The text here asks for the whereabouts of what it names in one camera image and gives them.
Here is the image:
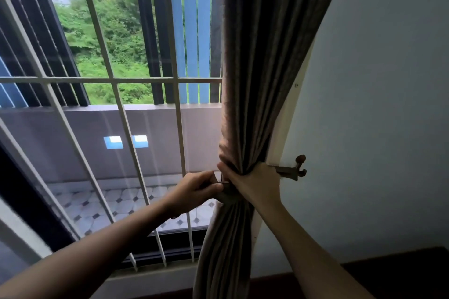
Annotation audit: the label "person's right hand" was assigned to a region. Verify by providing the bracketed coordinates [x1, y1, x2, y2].
[216, 161, 282, 210]

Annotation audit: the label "person's right forearm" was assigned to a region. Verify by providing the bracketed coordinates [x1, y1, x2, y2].
[258, 199, 376, 299]

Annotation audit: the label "person's left hand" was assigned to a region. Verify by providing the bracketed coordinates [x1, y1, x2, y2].
[163, 170, 225, 220]

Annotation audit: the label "person's left forearm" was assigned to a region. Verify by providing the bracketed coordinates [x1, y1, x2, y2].
[0, 199, 176, 299]

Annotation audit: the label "green trees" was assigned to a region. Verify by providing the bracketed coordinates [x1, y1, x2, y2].
[54, 0, 222, 105]

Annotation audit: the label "brown curtain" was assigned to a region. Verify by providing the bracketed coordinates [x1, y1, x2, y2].
[193, 0, 351, 299]

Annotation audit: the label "row of balcony slats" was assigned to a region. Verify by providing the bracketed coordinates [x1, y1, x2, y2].
[0, 0, 224, 108]

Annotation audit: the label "white window trim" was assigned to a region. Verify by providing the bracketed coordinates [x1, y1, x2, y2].
[251, 39, 315, 269]

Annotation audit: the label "black window frame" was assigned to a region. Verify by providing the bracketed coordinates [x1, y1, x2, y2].
[0, 141, 208, 270]

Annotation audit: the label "brown wall hook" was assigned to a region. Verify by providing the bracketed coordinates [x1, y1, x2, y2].
[294, 154, 308, 182]

